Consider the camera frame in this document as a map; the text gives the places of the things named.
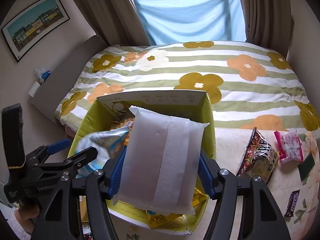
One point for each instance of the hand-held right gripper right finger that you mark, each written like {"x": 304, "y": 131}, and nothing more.
{"x": 207, "y": 180}

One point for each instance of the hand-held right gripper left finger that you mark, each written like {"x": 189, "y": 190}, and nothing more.
{"x": 116, "y": 172}

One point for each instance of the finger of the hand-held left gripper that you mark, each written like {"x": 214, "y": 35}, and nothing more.
{"x": 58, "y": 146}
{"x": 82, "y": 156}

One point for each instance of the blue and silver snack packet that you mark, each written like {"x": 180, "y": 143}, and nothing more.
{"x": 100, "y": 140}

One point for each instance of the orange snack packet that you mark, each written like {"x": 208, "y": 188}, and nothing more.
{"x": 118, "y": 147}

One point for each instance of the large white snack packet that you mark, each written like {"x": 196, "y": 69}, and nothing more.
{"x": 160, "y": 160}

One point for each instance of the green and yellow cardboard box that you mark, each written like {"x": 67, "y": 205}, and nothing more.
{"x": 207, "y": 130}

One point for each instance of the person's left forearm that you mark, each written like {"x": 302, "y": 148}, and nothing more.
{"x": 21, "y": 223}

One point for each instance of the person's left hand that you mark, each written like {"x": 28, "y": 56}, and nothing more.
{"x": 30, "y": 211}

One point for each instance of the yellow snack packet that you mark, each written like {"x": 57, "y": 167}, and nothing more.
{"x": 200, "y": 196}
{"x": 160, "y": 221}

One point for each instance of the white tissue roll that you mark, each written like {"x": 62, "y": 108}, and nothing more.
{"x": 34, "y": 89}

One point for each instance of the dark noodle snack packet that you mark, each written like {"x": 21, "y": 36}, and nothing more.
{"x": 260, "y": 155}

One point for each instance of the clear plastic bag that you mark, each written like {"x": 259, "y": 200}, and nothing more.
{"x": 40, "y": 72}

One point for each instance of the grey bed headboard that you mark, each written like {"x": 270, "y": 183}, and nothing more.
{"x": 72, "y": 65}

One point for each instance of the brown chocolate bar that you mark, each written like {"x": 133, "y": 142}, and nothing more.
{"x": 292, "y": 203}

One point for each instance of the pink snack packet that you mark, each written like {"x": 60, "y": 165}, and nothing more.
{"x": 290, "y": 146}

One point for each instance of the dark green packet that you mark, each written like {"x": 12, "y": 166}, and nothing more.
{"x": 307, "y": 167}

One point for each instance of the floral striped blanket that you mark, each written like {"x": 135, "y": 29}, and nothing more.
{"x": 175, "y": 72}

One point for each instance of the framed picture of houses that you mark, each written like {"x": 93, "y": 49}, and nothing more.
{"x": 35, "y": 25}

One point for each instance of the brown curtain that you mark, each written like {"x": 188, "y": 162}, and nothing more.
{"x": 112, "y": 10}
{"x": 265, "y": 12}

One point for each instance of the light blue cloth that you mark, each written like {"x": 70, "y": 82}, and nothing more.
{"x": 190, "y": 15}

